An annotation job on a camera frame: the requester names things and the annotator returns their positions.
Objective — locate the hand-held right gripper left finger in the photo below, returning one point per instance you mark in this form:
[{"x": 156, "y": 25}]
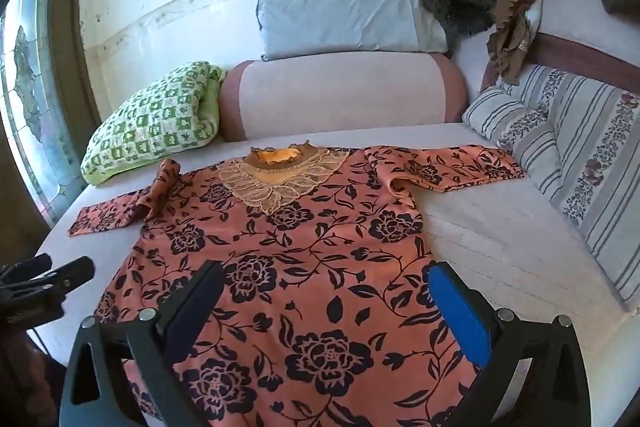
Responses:
[{"x": 192, "y": 307}]

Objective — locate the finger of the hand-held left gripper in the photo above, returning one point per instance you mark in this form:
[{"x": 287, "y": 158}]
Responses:
[
  {"x": 70, "y": 274},
  {"x": 30, "y": 266}
]

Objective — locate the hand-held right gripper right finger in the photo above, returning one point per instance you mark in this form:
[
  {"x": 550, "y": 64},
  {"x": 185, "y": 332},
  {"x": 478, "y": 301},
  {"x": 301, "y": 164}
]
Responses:
[{"x": 460, "y": 312}]

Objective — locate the orange black floral blouse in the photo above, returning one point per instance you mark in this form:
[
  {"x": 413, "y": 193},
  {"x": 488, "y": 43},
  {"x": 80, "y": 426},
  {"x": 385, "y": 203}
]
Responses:
[{"x": 320, "y": 232}]

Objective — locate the stained glass window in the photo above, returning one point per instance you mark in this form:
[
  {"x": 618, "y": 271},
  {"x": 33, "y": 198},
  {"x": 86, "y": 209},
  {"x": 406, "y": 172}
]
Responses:
[{"x": 30, "y": 97}]

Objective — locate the green patterned pillow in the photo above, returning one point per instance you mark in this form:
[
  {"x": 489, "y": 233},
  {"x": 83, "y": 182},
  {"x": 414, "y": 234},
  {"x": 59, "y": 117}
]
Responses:
[{"x": 155, "y": 117}]

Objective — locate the small striped floral pillow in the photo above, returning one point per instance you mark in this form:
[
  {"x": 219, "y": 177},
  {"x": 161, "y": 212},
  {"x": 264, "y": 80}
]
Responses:
[{"x": 515, "y": 132}]

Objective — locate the large striped floral pillow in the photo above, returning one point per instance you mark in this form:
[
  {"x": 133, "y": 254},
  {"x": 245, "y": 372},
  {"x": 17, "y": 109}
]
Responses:
[{"x": 595, "y": 157}]

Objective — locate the pink bolster cushion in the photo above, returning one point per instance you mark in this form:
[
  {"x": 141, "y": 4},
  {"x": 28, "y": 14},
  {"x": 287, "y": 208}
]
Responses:
[{"x": 340, "y": 94}]

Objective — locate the dark furry blanket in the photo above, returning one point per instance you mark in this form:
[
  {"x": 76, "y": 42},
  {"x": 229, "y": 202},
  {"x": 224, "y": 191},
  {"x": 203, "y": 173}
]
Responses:
[{"x": 455, "y": 2}]

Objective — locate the brown patterned scarf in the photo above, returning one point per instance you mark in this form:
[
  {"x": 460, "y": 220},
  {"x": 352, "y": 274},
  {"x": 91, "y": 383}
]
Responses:
[{"x": 515, "y": 2}]

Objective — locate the white sofa backrest brown stripe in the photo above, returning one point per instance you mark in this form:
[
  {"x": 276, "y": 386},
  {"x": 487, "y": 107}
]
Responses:
[{"x": 575, "y": 12}]

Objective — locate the grey-blue pillow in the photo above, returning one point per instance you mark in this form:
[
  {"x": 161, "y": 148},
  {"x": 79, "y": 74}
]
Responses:
[{"x": 340, "y": 12}]

